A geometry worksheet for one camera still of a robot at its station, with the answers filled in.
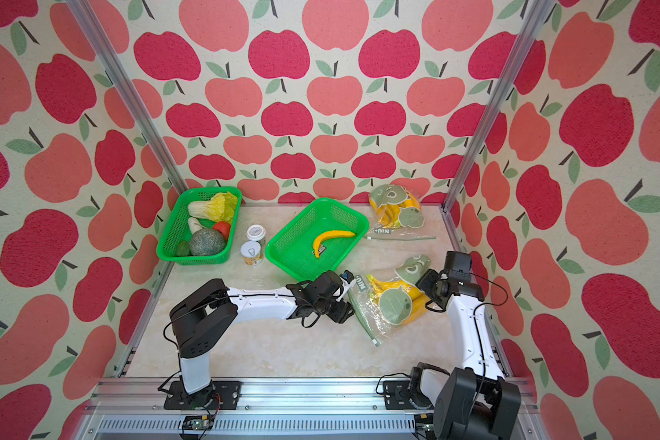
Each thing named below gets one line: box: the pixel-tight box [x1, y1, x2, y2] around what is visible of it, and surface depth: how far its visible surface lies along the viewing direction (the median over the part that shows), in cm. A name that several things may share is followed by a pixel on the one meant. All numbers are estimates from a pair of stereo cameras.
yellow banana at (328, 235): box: [312, 230, 357, 259], surface depth 110 cm
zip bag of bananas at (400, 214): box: [363, 184, 438, 241], surface depth 109 cm
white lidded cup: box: [245, 223, 267, 244], surface depth 104 cm
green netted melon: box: [188, 228, 227, 256], surface depth 97 cm
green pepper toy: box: [176, 240, 193, 257], surface depth 102 cm
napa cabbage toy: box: [187, 191, 238, 224], surface depth 113 cm
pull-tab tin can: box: [240, 240, 264, 266], surface depth 103 cm
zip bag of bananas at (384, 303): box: [347, 253, 431, 348], surface depth 86 cm
